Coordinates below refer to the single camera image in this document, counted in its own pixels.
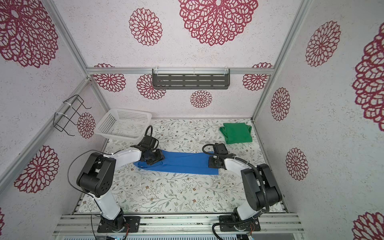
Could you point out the black wire wall rack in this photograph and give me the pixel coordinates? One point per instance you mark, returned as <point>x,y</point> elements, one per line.
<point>62,120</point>

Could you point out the white plastic basket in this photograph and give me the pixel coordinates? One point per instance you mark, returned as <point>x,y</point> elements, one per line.
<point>123,124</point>

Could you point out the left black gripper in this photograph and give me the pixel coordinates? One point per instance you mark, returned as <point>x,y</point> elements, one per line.
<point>160,155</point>

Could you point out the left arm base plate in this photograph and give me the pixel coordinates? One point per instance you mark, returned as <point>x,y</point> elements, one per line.
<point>120,225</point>

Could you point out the aluminium front rail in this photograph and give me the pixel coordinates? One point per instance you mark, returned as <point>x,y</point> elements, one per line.
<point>179,224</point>

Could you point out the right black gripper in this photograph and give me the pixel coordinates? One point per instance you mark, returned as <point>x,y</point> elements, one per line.
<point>211,164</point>

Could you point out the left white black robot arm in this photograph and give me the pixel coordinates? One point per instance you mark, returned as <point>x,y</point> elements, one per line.
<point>96,177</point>

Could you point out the grey metal wall shelf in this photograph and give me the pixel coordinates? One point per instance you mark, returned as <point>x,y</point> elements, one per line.
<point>191,80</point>

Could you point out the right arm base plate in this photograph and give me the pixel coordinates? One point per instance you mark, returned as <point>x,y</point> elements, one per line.
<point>230,224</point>

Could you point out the green tank top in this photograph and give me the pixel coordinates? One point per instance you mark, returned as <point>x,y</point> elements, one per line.
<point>236,133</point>

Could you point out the blue tank top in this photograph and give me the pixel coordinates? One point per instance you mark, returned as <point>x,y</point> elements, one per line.
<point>181,163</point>

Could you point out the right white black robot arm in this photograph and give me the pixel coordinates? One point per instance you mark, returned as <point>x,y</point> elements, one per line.
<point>260,186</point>

